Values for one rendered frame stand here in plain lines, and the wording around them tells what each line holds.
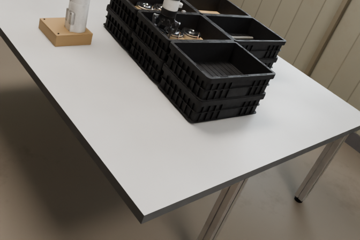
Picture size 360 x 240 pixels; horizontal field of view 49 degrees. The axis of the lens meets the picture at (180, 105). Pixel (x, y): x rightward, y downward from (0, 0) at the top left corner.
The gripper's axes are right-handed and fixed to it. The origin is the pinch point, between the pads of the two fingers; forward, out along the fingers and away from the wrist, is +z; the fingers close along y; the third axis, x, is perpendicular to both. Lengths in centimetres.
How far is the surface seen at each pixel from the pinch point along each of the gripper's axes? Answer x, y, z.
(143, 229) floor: -41, 25, 85
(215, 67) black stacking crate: -8.6, 29.6, 2.3
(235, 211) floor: -3, 72, 85
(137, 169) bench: -79, 16, 15
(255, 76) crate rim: -24, 46, -8
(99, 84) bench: -38.3, -13.9, 15.2
